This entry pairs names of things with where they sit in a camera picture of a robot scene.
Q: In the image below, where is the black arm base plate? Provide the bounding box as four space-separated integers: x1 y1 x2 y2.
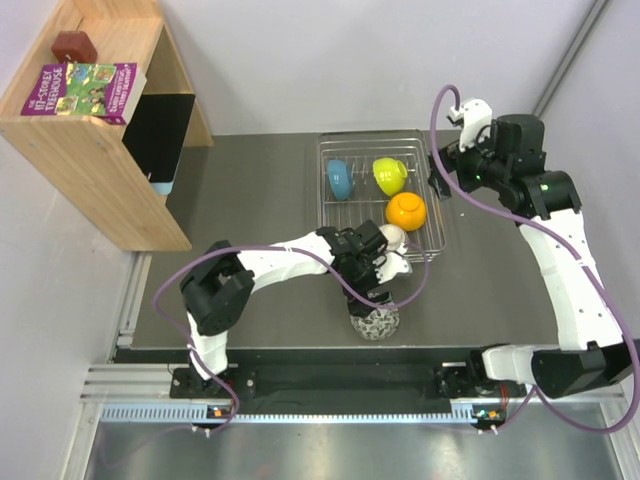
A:
169 347 526 415

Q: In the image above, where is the black white patterned bowl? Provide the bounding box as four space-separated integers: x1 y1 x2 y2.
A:
350 309 400 341

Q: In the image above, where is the metal wire dish rack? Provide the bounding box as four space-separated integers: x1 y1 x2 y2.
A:
317 129 445 259

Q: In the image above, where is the wooden shelf unit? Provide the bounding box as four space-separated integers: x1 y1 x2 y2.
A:
1 1 194 251

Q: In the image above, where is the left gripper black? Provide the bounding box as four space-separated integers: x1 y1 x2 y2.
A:
339 251 392 318

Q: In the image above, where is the lime green bowl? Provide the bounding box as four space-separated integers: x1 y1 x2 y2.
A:
372 157 408 197

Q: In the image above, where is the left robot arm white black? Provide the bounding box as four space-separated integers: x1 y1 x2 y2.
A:
180 220 412 397

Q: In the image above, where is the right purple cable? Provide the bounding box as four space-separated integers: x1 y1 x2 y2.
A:
429 84 640 435

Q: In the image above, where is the patterned beige upturned bowl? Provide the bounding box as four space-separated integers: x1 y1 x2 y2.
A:
379 224 408 251

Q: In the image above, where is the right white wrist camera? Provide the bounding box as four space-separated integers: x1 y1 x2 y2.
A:
447 98 493 152

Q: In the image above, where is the purple treehouse book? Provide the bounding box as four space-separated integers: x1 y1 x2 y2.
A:
21 63 147 125

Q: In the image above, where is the aluminium rail frame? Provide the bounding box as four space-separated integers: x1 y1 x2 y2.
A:
63 247 639 479

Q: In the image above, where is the dark red block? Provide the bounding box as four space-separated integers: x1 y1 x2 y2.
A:
51 30 98 63

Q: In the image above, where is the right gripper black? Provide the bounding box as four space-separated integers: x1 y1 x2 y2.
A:
428 120 510 201

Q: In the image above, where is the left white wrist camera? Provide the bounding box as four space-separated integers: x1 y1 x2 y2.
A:
374 251 413 284

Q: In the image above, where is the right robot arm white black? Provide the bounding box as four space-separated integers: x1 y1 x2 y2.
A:
428 109 633 399

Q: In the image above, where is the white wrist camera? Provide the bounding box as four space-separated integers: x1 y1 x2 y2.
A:
447 98 493 152
374 251 413 284

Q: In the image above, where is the orange yellow bowl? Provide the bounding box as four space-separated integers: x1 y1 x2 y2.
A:
385 192 428 232

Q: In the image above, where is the blue bowl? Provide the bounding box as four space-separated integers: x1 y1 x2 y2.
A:
327 159 354 201

